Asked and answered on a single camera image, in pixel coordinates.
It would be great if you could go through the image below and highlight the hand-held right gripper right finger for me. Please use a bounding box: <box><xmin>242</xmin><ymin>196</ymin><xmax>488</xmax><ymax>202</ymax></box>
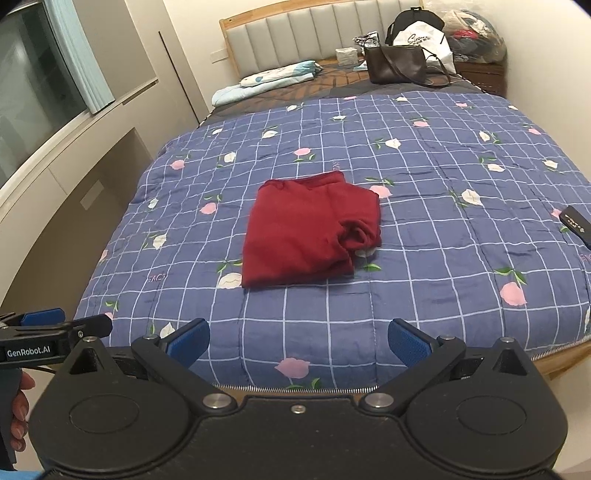
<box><xmin>358</xmin><ymin>318</ymin><xmax>536</xmax><ymax>416</ymax></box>

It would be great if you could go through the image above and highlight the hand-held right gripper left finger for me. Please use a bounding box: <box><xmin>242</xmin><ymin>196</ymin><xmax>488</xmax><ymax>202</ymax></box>
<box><xmin>58</xmin><ymin>318</ymin><xmax>239</xmax><ymax>416</ymax></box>

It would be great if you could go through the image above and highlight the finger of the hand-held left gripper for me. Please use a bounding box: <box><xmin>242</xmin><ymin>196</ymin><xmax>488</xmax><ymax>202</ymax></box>
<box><xmin>0</xmin><ymin>308</ymin><xmax>66</xmax><ymax>328</ymax></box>
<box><xmin>0</xmin><ymin>315</ymin><xmax>114</xmax><ymax>346</ymax></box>

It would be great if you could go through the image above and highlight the red long-sleeve shirt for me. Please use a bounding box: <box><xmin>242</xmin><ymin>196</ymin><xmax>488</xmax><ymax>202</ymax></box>
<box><xmin>241</xmin><ymin>171</ymin><xmax>383</xmax><ymax>289</ymax></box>

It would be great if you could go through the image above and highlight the clear plastic bag of clothes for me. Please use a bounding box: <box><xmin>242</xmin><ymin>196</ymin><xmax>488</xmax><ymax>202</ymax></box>
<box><xmin>425</xmin><ymin>7</ymin><xmax>507</xmax><ymax>65</ymax></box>

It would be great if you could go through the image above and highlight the person's left hand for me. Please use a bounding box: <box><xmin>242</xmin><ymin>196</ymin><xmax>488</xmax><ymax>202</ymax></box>
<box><xmin>9</xmin><ymin>371</ymin><xmax>37</xmax><ymax>439</ymax></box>

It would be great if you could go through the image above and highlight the blue checked floral quilt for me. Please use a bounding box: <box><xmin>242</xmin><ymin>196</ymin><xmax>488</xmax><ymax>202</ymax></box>
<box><xmin>74</xmin><ymin>90</ymin><xmax>591</xmax><ymax>393</ymax></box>

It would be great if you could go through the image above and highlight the beige cabinet socket plate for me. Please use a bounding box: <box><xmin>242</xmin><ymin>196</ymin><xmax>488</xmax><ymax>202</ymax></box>
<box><xmin>79</xmin><ymin>180</ymin><xmax>106</xmax><ymax>210</ymax></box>

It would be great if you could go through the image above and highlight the beige built-in cabinet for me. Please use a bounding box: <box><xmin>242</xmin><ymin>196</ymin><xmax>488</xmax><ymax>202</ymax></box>
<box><xmin>0</xmin><ymin>76</ymin><xmax>160</xmax><ymax>301</ymax></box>

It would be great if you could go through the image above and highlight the black phone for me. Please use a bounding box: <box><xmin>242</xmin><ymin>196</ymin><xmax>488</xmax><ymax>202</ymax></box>
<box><xmin>558</xmin><ymin>207</ymin><xmax>591</xmax><ymax>247</ymax></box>

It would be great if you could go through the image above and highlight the window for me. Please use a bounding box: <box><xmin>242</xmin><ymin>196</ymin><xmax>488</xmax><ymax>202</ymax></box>
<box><xmin>0</xmin><ymin>4</ymin><xmax>90</xmax><ymax>185</ymax></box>

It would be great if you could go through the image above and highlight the light blue curtain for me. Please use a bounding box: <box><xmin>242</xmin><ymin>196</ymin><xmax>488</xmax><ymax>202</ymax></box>
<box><xmin>46</xmin><ymin>0</ymin><xmax>116</xmax><ymax>116</ymax></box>

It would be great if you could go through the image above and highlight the brown patterned bed sheet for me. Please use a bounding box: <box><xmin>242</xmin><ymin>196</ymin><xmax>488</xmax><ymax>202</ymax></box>
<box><xmin>203</xmin><ymin>65</ymin><xmax>375</xmax><ymax>121</ymax></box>

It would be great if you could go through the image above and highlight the dark wooden nightstand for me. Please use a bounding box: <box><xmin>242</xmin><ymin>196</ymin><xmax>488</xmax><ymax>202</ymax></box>
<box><xmin>455</xmin><ymin>60</ymin><xmax>506</xmax><ymax>97</ymax></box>

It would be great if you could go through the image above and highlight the brown leather handbag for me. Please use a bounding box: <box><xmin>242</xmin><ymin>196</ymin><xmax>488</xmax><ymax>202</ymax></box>
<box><xmin>363</xmin><ymin>42</ymin><xmax>455</xmax><ymax>89</ymax></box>

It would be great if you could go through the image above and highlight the folded light blue blanket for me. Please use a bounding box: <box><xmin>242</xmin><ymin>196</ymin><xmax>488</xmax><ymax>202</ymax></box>
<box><xmin>211</xmin><ymin>60</ymin><xmax>324</xmax><ymax>106</ymax></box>

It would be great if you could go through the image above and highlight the white shopping bag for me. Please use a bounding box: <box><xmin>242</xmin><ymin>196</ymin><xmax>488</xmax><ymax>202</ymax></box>
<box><xmin>392</xmin><ymin>21</ymin><xmax>455</xmax><ymax>75</ymax></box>

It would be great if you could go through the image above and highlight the grey padded wooden headboard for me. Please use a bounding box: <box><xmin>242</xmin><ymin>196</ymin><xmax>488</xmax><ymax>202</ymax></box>
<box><xmin>219</xmin><ymin>0</ymin><xmax>423</xmax><ymax>79</ymax></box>

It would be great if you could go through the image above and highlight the black backpack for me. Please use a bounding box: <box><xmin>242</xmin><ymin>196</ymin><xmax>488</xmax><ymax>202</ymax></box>
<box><xmin>385</xmin><ymin>7</ymin><xmax>446</xmax><ymax>44</ymax></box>

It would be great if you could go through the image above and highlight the wooden bed frame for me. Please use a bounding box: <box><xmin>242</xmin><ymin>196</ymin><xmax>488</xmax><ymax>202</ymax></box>
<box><xmin>531</xmin><ymin>342</ymin><xmax>591</xmax><ymax>381</ymax></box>

